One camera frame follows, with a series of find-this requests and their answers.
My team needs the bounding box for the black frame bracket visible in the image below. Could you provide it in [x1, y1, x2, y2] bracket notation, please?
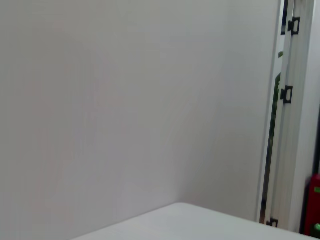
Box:
[265, 218, 279, 229]
[280, 85, 294, 105]
[287, 16, 301, 36]

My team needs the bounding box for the red cabinet with green lights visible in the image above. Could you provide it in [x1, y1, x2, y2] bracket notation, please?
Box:
[303, 173, 320, 237]

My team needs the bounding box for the green plant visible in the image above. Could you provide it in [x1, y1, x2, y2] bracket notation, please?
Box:
[271, 51, 285, 141]

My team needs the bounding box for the white partition panel with hinges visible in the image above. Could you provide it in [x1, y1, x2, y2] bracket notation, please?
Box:
[264, 0, 320, 234]

